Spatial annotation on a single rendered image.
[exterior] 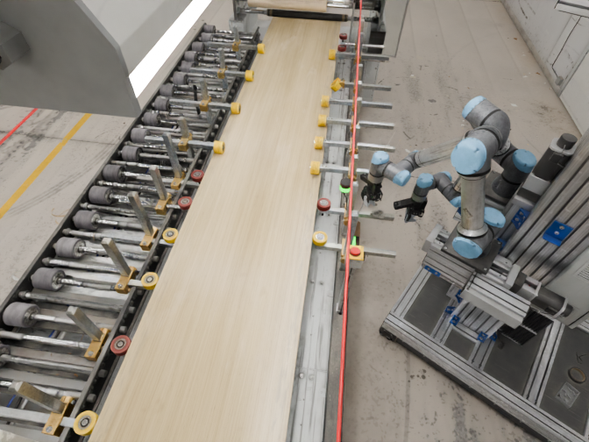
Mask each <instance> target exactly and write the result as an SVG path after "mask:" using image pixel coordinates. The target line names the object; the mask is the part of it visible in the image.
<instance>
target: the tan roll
mask: <svg viewBox="0 0 589 442"><path fill-rule="evenodd" d="M238 1H245V2H248V6H249V7H260V8H273V9H285V10H297V11H320V12H326V10H327V7H330V8H343V9H352V8H353V5H352V4H327V0H238Z"/></svg>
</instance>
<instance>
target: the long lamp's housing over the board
mask: <svg viewBox="0 0 589 442"><path fill-rule="evenodd" d="M193 1H194V0H0V21H3V22H5V23H6V24H7V25H10V26H12V27H14V28H16V29H18V30H19V31H21V32H22V34H23V36H24V38H25V40H26V42H27V44H28V46H29V47H30V48H31V49H30V50H29V51H28V52H27V53H25V54H24V55H23V56H21V57H20V58H19V59H17V60H16V61H14V62H13V63H12V64H11V65H9V66H8V67H7V68H6V69H5V70H2V69H0V105H9V106H17V107H27V108H36V109H45V110H54V111H72V112H80V113H89V114H98V115H107V116H117V117H126V118H138V117H139V116H140V114H141V113H142V110H141V108H140V105H139V102H138V99H137V96H136V93H135V90H134V88H133V85H132V83H131V78H130V75H131V74H132V72H133V71H134V70H135V69H136V68H137V67H138V65H139V64H140V63H141V62H142V60H143V59H144V58H145V57H146V56H147V55H148V54H149V53H150V52H151V51H152V50H153V48H154V47H155V46H156V45H157V43H158V42H159V41H160V40H161V39H162V37H163V36H164V35H165V34H166V33H167V31H168V30H169V29H170V28H171V27H172V25H173V24H174V23H175V22H176V20H177V19H178V18H179V17H180V16H181V14H182V13H183V12H184V11H185V10H186V9H187V8H188V7H189V5H191V3H192V2H193Z"/></svg>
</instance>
